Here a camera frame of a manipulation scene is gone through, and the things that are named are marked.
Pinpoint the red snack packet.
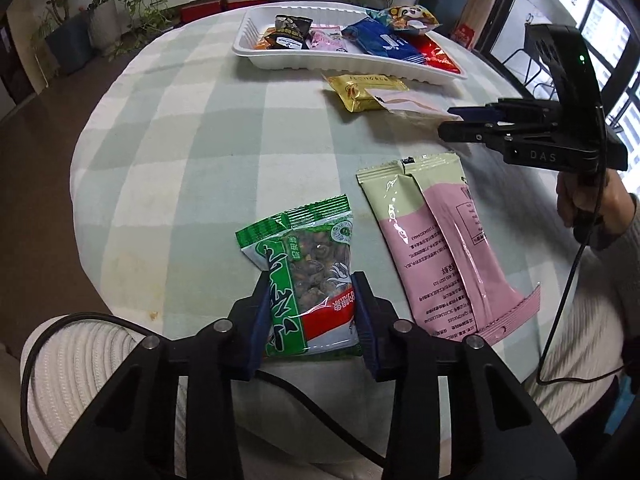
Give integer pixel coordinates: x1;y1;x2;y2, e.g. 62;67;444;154
412;35;461;75

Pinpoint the red gift bag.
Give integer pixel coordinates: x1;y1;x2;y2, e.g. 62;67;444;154
450;22;479;51

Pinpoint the gold snack packet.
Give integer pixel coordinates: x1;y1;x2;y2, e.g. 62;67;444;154
322;74;408;114

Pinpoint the pink and green snack packet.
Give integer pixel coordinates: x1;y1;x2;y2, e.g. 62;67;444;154
356;152;542;346

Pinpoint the pink cartoon snack packet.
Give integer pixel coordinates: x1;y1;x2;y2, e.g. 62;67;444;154
307;27;349;54

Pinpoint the black metal balcony chair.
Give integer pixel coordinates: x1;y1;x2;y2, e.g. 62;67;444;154
522;22;557;97

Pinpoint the green nut snack packet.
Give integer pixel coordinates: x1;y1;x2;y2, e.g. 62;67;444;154
235;194;363;358

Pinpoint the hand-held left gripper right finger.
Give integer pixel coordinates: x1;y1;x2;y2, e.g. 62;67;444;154
350;271;578;480

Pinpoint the light blue cartoon snack packet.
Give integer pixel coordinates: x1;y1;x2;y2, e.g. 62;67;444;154
367;4;441;36

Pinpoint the person's right forearm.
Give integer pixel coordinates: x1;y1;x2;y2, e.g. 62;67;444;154
529;197;640;433

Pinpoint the blue-grey square plant pot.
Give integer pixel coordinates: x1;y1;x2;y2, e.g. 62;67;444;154
45;12;94;64

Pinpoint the white plastic tray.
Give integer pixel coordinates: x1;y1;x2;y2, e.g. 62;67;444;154
232;4;469;81

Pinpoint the round table checkered cloth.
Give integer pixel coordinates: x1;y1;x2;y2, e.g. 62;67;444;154
70;0;628;480

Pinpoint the white ribbed round cushion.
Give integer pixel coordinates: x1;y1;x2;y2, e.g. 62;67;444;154
20;312;241;480

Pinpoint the trailing pothos plant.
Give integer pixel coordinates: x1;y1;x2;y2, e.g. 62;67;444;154
107;0;177;57

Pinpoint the black snack packet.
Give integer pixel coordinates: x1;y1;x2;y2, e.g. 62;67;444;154
272;14;314;51

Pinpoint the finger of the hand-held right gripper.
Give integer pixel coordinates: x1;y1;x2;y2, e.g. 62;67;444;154
446;101;522;123
437;119;526;157

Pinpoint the orange snack packet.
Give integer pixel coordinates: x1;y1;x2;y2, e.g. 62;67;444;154
252;27;281;51

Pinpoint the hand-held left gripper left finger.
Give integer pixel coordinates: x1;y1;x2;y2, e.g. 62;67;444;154
47;275;274;480

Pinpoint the beige curtain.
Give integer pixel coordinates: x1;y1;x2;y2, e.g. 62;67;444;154
467;0;522;52

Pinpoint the dark blue snack packet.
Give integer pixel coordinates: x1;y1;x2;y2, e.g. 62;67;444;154
342;16;427;66

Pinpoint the white ribbed plant pot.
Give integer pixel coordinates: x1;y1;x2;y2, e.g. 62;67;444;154
89;0;124;52

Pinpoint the person's right hand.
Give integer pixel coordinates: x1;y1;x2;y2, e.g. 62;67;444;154
555;169;637;242

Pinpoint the clear white snack packet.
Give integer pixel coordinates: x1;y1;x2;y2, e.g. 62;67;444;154
365;87;463;134

